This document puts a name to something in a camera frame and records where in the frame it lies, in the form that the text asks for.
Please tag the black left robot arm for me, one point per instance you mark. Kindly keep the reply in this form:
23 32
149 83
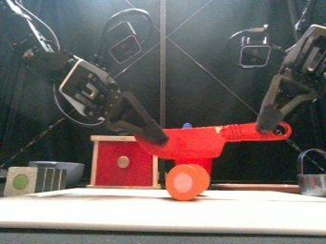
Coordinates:
29 38

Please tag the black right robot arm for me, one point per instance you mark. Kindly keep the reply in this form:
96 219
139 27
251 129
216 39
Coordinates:
307 12

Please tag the red wooden box with knob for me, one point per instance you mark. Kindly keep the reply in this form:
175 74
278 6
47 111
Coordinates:
123 163

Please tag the grey bowl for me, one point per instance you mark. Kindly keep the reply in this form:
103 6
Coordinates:
69 170

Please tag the orange toy carrot slice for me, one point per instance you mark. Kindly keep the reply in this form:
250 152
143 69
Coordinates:
184 182

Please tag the brown wooden board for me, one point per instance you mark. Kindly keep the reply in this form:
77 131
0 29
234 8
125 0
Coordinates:
254 187

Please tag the sliced wooden block green dot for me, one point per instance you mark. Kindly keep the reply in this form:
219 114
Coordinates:
25 181

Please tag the white cutting board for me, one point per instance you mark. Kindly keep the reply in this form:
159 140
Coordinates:
160 211

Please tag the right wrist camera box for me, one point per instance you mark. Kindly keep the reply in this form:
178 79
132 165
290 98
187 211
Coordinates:
254 54

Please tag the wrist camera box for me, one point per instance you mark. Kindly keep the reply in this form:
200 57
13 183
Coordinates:
124 44
254 54

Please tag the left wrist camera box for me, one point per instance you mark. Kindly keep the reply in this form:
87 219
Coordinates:
124 44

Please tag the vertical metal frame pole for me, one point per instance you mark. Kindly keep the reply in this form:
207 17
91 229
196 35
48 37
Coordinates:
163 63

